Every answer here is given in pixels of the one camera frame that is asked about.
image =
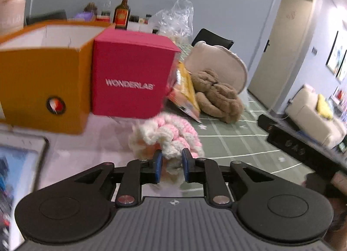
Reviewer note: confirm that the dark jar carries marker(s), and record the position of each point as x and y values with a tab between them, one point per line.
134	19
148	18

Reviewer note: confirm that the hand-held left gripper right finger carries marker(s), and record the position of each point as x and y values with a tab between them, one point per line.
185	167

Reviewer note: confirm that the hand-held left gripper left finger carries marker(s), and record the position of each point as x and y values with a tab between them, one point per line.
158	167

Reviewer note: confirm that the cream sofa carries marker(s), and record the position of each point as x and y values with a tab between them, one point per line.
309	113

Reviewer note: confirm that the white table runner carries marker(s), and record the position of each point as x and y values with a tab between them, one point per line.
89	148

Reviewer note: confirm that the brown teddy bear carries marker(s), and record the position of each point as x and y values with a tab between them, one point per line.
217	96

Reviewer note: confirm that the yellow pillow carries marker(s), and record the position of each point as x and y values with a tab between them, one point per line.
324	107

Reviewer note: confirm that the yellow snack packet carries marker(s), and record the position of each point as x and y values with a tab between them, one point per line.
187	91

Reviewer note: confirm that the brown glass bottle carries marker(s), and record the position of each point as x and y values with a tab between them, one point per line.
122	15

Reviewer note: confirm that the red cube box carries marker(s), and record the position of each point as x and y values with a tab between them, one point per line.
127	64

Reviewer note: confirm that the orange cardboard box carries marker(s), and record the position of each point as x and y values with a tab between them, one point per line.
32	83

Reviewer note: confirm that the pink water bottle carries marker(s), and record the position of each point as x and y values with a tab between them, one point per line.
12	10

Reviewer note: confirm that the brown figurine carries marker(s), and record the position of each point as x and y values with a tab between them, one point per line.
90	8

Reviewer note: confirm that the purple pouch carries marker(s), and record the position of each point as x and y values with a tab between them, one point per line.
81	16

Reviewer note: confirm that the black chair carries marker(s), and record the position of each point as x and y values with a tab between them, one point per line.
46	16
214	38

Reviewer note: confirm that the beige plush slipper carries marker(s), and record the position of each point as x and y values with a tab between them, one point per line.
217	58

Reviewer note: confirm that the clear plastic bottle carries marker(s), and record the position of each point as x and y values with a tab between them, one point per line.
106	10

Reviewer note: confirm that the wall switch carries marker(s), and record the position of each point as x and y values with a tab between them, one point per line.
314	51

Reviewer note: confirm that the pink white knitted item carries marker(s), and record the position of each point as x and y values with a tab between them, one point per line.
168	132

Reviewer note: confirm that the clear plastic bag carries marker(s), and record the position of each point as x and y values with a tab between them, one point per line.
173	21

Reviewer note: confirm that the framed wall picture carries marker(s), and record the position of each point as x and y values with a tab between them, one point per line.
343	69
334	53

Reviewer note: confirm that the green checked tablecloth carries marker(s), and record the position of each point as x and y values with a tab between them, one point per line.
238	142

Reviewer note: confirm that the beige door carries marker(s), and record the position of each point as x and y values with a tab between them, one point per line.
284	50

